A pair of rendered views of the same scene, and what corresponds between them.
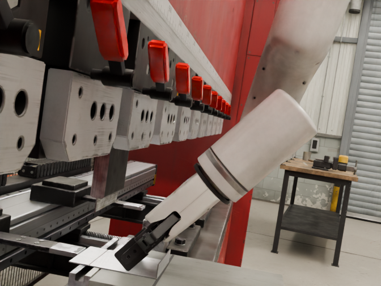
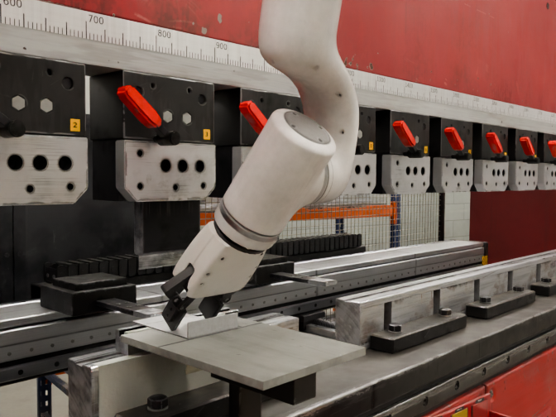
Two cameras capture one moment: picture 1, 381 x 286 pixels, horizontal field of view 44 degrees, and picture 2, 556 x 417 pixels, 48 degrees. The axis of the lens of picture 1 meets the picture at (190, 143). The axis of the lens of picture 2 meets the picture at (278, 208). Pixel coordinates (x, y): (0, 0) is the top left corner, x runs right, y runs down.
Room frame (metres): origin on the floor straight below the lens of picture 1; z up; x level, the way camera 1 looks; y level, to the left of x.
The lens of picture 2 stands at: (0.07, -0.53, 1.21)
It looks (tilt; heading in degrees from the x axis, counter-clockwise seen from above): 3 degrees down; 36
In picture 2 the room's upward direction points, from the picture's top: straight up
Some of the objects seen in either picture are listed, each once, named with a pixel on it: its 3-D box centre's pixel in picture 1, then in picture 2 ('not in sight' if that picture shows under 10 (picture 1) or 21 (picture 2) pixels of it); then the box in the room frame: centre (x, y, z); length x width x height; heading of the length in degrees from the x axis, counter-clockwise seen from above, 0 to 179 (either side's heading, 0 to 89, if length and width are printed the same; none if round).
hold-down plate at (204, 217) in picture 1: (200, 214); (502, 303); (1.68, -0.08, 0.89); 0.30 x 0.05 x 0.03; 173
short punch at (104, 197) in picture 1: (110, 175); (168, 232); (0.69, 0.11, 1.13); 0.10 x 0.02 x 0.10; 173
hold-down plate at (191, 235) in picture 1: (185, 240); (421, 330); (1.28, -0.02, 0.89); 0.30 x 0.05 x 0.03; 173
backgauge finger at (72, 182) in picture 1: (92, 194); (282, 271); (1.12, 0.22, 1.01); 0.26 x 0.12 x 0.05; 83
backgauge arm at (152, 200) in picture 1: (110, 201); not in sight; (2.08, 0.31, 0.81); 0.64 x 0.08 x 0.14; 83
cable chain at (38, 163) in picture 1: (59, 164); (307, 244); (1.51, 0.41, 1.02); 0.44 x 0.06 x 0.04; 173
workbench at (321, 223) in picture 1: (318, 178); not in sight; (5.43, -1.54, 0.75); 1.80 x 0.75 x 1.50; 163
